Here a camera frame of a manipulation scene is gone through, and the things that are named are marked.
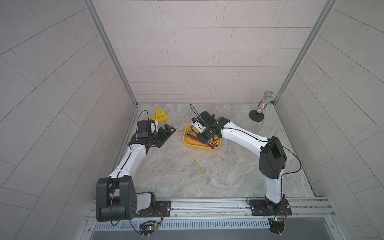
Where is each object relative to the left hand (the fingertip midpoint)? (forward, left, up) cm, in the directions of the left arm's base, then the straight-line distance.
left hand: (173, 131), depth 84 cm
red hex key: (-8, -14, +3) cm, 16 cm away
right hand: (-1, -15, -4) cm, 16 cm away
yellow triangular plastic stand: (+22, +14, -13) cm, 29 cm away
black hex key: (-7, -21, -3) cm, 22 cm away
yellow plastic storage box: (-4, -12, -8) cm, 15 cm away
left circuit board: (-43, +8, -12) cm, 46 cm away
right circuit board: (-43, -51, -15) cm, 68 cm away
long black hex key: (-7, -14, +4) cm, 16 cm away
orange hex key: (0, -23, -12) cm, 26 cm away
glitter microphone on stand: (+22, -58, -11) cm, 63 cm away
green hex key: (-20, -18, -13) cm, 30 cm away
